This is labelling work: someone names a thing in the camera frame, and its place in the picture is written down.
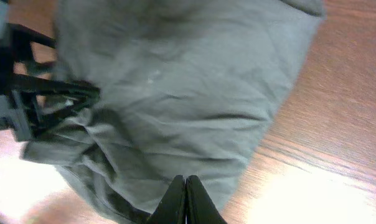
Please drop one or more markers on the grey shorts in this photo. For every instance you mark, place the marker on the grey shorts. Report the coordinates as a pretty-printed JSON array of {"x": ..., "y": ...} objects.
[{"x": 187, "y": 88}]

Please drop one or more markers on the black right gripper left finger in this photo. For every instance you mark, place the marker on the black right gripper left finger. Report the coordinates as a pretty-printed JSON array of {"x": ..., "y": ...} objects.
[{"x": 171, "y": 209}]

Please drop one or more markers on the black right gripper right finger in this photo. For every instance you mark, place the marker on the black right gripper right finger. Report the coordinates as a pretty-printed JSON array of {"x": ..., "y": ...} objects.
[{"x": 200, "y": 208}]

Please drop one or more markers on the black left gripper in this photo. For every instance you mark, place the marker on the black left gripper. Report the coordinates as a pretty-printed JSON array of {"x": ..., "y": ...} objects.
[{"x": 55, "y": 101}]

